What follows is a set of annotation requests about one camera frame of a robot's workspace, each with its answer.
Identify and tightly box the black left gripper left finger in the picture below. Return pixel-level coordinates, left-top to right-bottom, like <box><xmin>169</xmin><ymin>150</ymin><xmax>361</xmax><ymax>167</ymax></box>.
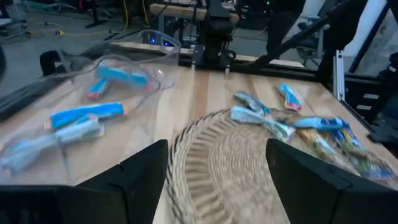
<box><xmin>0</xmin><ymin>139</ymin><xmax>169</xmax><ymax>224</ymax></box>

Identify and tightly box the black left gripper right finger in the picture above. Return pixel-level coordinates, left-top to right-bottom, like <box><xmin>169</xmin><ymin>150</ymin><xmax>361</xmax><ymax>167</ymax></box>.
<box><xmin>266</xmin><ymin>138</ymin><xmax>398</xmax><ymax>224</ymax></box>

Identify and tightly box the blue oatmeal raisin granola bar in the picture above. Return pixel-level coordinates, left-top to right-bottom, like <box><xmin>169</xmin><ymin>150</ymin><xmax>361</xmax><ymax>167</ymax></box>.
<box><xmin>290</xmin><ymin>116</ymin><xmax>351</xmax><ymax>131</ymax></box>
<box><xmin>331</xmin><ymin>126</ymin><xmax>396</xmax><ymax>183</ymax></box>

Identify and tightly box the pale blue granola bar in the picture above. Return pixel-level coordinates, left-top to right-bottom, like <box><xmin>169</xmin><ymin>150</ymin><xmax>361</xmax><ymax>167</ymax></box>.
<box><xmin>229</xmin><ymin>105</ymin><xmax>295</xmax><ymax>142</ymax></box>

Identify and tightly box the clear plastic bin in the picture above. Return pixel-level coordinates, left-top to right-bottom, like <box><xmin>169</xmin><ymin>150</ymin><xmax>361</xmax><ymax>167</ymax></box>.
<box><xmin>0</xmin><ymin>54</ymin><xmax>164</xmax><ymax>187</ymax></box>
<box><xmin>93</xmin><ymin>29</ymin><xmax>182</xmax><ymax>94</ymax></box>

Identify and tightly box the round woven straw placemat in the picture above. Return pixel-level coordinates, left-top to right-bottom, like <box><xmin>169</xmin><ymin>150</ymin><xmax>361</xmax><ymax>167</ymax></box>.
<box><xmin>164</xmin><ymin>108</ymin><xmax>398</xmax><ymax>224</ymax></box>

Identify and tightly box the wooden background table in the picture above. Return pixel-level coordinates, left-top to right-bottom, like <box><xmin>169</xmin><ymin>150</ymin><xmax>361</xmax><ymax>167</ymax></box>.
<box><xmin>149</xmin><ymin>2</ymin><xmax>240</xmax><ymax>24</ymax></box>

